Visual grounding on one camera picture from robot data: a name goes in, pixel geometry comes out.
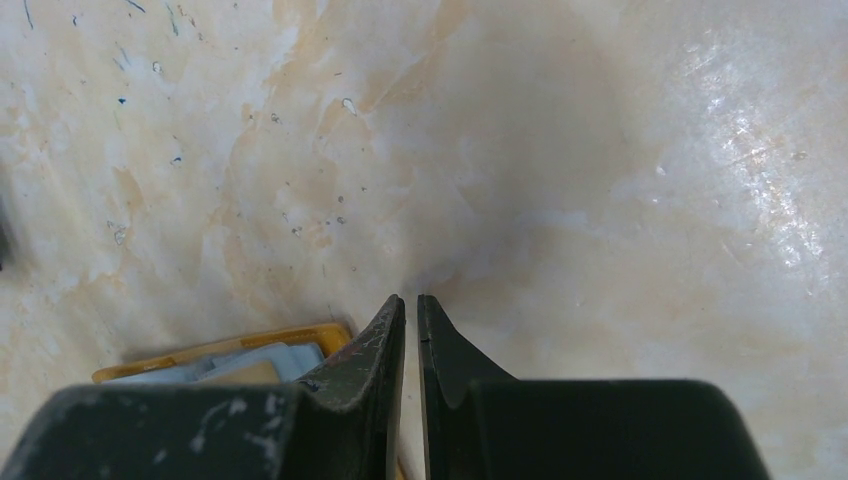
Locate tan leather card holder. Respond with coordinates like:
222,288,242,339
91,322,407,480

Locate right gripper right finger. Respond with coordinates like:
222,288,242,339
417,295,768,479

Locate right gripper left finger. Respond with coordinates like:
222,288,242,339
1,296,406,479

